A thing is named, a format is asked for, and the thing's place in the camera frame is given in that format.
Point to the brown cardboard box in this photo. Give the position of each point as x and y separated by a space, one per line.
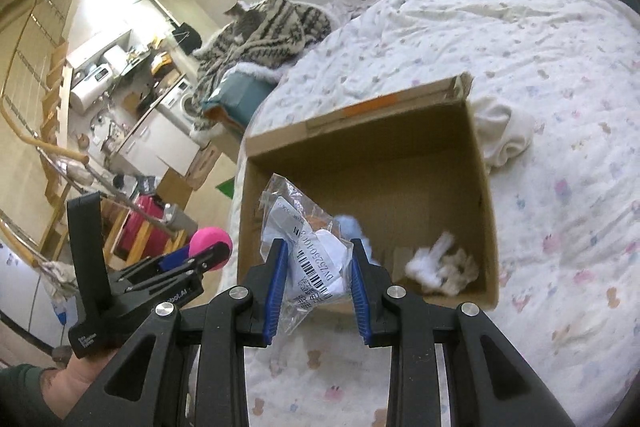
400 167

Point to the clear plastic bag with label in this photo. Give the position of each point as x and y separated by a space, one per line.
310 257

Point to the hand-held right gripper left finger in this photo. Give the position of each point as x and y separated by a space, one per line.
275 292

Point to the cream ruffled scrunchie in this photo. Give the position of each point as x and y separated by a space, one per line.
460 274

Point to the white folded towel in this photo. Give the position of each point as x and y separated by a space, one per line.
505 132

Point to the tabby cat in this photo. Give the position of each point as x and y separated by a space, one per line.
240 19

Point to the white countertop appliance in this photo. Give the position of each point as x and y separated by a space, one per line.
90 87

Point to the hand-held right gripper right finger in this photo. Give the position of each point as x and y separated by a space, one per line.
359 292

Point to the white soft cloth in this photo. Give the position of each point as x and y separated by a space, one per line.
425 264

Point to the wooden staircase railing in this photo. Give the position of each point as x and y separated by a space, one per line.
50 82

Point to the patterned knit blanket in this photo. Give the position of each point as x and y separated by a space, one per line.
280 37

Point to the teal cushion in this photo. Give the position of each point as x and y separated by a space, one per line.
240 94

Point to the person's left hand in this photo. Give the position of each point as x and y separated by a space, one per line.
75 377

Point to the light blue fluffy scrunchie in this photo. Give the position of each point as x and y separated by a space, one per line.
345 224

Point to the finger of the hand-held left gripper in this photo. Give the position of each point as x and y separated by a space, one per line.
202 262
175 258

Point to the person's left forearm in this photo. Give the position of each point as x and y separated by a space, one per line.
25 402

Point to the black hanging bag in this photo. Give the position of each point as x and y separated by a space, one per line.
187 37

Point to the pink suitcase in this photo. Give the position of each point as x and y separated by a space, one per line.
140 219

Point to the green floor item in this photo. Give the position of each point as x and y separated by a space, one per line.
226 188

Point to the grey bin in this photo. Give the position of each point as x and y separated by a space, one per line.
182 219

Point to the white washing machine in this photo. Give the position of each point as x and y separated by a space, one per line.
185 104

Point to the pink ball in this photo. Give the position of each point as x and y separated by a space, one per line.
210 239

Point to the white kitchen cabinet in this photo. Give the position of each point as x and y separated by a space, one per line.
160 142

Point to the yellow wooden rack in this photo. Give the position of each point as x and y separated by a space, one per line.
112 227

